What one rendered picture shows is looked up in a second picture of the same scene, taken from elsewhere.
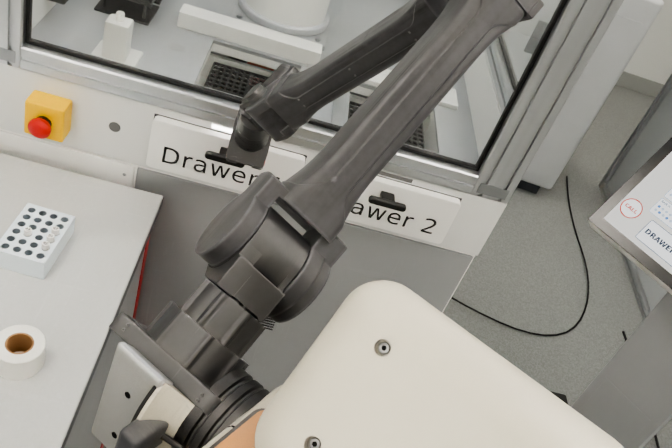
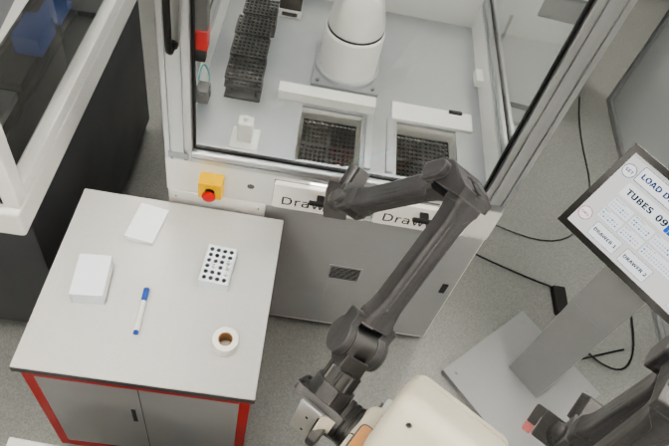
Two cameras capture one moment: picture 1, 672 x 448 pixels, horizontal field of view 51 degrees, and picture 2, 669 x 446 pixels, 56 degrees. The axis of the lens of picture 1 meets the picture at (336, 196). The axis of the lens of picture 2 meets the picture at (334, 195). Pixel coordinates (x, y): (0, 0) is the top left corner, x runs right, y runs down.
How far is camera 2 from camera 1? 0.70 m
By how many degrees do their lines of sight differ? 15
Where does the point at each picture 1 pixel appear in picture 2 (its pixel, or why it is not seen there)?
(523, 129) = (509, 176)
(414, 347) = (420, 425)
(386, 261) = not seen: hidden behind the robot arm
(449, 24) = (440, 227)
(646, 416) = (600, 329)
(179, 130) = (291, 188)
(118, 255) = (264, 269)
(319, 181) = (380, 313)
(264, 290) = (359, 366)
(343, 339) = (393, 420)
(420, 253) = not seen: hidden behind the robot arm
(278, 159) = not seen: hidden behind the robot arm
